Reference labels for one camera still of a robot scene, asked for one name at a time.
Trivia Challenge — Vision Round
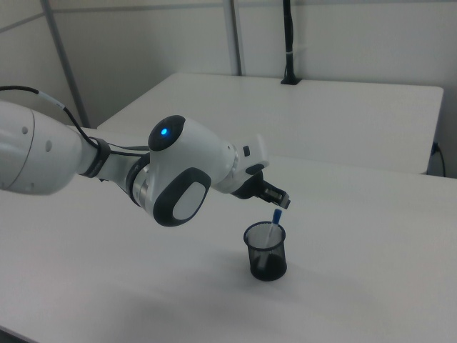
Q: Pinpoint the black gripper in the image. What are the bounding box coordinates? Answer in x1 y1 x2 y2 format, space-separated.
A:
231 171 292 210

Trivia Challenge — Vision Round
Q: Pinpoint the blue and white marker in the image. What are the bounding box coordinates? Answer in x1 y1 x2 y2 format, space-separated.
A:
259 209 283 272

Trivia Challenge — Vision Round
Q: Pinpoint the black mesh pen cup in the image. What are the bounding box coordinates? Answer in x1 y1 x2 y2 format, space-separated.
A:
243 220 288 282

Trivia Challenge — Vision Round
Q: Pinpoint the white rounded-corner table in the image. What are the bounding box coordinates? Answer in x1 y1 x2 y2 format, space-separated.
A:
96 72 445 176

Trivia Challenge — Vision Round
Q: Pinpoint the black pole with white tie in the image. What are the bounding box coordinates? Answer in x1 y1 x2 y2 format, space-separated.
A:
280 0 301 86

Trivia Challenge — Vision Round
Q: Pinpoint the grey metal partition post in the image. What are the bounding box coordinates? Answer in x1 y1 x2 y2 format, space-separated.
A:
224 0 248 76
39 0 90 129

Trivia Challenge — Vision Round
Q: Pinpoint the black cable with blue plug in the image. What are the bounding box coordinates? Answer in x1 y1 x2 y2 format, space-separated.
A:
431 141 447 177

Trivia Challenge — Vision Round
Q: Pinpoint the black arm cable with connector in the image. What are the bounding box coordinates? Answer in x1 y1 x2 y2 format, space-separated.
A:
0 84 151 158

